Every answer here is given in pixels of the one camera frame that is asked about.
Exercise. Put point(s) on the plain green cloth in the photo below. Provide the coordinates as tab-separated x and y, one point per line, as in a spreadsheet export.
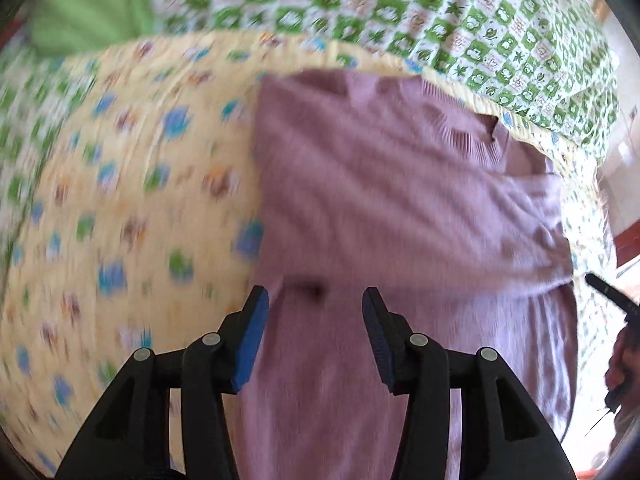
90	5

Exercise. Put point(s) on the purple knit sweater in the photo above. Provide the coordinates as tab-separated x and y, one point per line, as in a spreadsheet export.
375	185

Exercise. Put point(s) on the person's right hand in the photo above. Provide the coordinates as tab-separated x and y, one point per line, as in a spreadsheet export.
625	360

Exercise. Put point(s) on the green checked pillow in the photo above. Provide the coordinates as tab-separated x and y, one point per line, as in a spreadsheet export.
30	125

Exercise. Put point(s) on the yellow bear-print bed sheet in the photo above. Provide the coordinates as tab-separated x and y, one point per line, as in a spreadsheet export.
125	210

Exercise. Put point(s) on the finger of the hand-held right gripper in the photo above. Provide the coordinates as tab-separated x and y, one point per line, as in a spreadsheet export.
612	292

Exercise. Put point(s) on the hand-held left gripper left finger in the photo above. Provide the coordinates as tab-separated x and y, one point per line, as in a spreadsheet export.
250	340

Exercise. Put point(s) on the green checked quilt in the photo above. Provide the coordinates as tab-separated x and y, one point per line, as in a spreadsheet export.
450	15

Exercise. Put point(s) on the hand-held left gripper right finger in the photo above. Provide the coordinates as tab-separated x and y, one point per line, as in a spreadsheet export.
380	345

